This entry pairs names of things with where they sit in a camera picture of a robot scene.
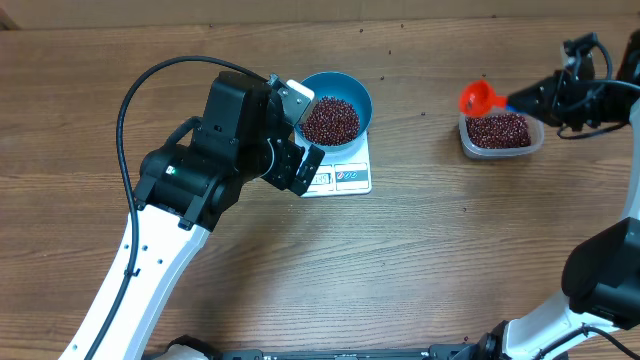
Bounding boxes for red scoop blue handle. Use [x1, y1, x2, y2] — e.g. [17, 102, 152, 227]
[458, 80, 516, 118]

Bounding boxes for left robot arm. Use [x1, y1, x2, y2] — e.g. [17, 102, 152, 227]
[62, 71, 324, 359]

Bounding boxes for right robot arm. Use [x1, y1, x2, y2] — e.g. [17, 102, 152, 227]
[455, 32, 639, 359]

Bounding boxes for red beans in bowl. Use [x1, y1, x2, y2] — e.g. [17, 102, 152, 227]
[300, 96, 360, 146]

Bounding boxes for white digital kitchen scale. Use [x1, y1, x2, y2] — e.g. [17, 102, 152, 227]
[303, 133, 372, 198]

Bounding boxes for blue bowl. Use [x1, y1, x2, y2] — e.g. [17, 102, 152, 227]
[295, 71, 373, 147]

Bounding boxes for red beans in container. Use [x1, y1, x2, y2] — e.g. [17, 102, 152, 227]
[465, 113, 532, 149]

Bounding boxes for clear plastic bean container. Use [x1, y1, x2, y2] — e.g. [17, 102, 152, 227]
[458, 108, 544, 160]

